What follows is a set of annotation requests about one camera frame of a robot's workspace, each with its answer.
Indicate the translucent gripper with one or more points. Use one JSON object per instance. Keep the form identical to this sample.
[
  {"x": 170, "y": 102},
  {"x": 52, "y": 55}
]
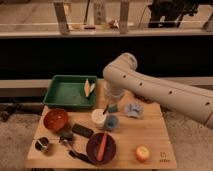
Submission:
[{"x": 113, "y": 95}]

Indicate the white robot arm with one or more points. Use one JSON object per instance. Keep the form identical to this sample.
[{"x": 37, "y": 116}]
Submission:
[{"x": 196, "y": 103}]

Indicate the white paper cup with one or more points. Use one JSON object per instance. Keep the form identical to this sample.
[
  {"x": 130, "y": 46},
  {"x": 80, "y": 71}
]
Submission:
[{"x": 98, "y": 117}]

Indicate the blue small cup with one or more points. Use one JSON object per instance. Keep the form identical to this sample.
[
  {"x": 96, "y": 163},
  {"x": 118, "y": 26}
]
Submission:
[{"x": 111, "y": 122}]

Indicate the small metal cup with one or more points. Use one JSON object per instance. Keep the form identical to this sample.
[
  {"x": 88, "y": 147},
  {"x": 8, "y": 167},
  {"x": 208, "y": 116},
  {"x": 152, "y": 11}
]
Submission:
[{"x": 42, "y": 144}]

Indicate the green sponge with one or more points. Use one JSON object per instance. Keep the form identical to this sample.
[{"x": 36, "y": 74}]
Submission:
[{"x": 113, "y": 108}]

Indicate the light blue crumpled cloth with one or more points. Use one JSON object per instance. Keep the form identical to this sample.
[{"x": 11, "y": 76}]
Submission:
[{"x": 133, "y": 110}]

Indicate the yellow white banana peel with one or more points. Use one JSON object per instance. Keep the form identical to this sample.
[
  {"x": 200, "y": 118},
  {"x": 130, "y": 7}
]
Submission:
[{"x": 88, "y": 88}]

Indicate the dark brown grape bunch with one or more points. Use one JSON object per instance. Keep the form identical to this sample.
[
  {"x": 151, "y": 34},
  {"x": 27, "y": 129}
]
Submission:
[{"x": 145, "y": 100}]

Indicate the orange carrot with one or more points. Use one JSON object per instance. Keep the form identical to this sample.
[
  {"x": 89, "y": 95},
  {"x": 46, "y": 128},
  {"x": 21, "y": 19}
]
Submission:
[{"x": 102, "y": 146}]

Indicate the green plastic tray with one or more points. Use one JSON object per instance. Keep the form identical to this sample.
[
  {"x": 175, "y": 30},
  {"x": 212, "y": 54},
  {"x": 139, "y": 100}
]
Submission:
[{"x": 67, "y": 91}]

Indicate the black rectangular remote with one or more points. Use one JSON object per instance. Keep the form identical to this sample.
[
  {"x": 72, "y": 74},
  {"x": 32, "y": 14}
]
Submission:
[{"x": 82, "y": 130}]

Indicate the dark metal clip tool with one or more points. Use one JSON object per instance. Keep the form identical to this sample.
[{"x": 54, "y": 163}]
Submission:
[{"x": 66, "y": 138}]

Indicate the red wooden bowl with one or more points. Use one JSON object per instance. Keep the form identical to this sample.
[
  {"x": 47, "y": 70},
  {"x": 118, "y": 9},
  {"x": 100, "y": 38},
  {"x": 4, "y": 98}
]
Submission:
[{"x": 55, "y": 120}]

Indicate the red yellow apple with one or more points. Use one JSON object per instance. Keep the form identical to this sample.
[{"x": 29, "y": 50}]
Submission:
[{"x": 142, "y": 153}]

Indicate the black handled utensil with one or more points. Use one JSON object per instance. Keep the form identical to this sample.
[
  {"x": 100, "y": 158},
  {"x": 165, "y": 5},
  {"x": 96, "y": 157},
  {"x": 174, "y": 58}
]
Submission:
[{"x": 80, "y": 156}]

